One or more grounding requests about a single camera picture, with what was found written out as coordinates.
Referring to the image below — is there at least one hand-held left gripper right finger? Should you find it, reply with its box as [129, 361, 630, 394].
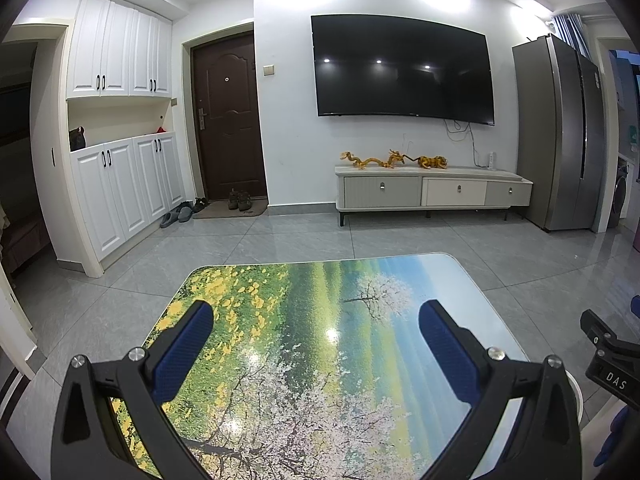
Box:
[419, 300, 583, 480]

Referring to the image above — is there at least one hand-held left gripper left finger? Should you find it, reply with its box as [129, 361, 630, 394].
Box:
[50, 300, 216, 480]

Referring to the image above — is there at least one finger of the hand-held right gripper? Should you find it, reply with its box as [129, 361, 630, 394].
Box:
[580, 310, 640, 361]

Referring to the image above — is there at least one white round bin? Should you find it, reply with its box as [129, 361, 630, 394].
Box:
[562, 370, 585, 426]

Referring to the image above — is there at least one landscape print table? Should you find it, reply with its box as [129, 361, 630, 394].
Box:
[107, 252, 583, 480]

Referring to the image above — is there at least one brown doormat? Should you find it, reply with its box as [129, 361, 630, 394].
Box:
[192, 201, 268, 219]

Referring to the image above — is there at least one grey washing machine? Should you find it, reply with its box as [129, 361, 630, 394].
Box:
[612, 155, 632, 221]

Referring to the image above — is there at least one white shoe cabinet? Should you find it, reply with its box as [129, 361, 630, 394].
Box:
[65, 0, 187, 278]

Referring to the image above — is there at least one white grey television cabinet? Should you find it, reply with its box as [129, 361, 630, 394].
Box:
[334, 162, 535, 228]

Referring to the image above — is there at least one dark wooden furniture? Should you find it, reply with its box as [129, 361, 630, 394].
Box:
[0, 200, 51, 273]

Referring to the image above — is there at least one golden dragon figurine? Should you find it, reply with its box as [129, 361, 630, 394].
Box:
[340, 149, 418, 171]

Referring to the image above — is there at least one grey steel refrigerator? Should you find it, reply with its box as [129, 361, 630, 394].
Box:
[511, 34, 621, 233]

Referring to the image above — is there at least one dark brown entrance door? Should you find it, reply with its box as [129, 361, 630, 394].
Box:
[191, 31, 268, 206]

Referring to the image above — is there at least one blue striped curtain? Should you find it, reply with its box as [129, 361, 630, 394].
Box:
[552, 14, 591, 56]

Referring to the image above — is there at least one white wall cable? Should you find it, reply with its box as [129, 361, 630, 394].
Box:
[445, 119, 488, 167]

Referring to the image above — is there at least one black wall television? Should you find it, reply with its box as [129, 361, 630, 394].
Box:
[311, 14, 496, 127]

